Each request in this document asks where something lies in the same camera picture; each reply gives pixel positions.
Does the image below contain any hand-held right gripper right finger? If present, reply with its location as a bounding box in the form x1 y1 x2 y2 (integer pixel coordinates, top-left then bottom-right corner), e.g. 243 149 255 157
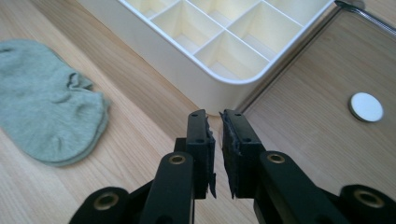
219 108 266 199

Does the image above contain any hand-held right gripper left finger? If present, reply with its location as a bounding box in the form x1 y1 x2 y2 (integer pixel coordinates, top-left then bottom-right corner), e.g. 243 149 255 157
174 108 218 200

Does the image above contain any white divided storage box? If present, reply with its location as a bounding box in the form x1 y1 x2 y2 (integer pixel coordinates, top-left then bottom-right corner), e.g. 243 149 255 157
76 0 336 117

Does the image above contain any light green sock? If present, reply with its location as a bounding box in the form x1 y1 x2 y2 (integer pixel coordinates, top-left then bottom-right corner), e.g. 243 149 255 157
0 38 112 167

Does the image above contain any clear plastic box lid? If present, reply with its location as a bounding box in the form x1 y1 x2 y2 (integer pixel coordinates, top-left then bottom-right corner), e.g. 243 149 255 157
242 0 396 200

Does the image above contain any round white disc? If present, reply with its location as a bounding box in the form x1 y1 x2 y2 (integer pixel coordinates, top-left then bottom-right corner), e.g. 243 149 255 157
347 91 385 123

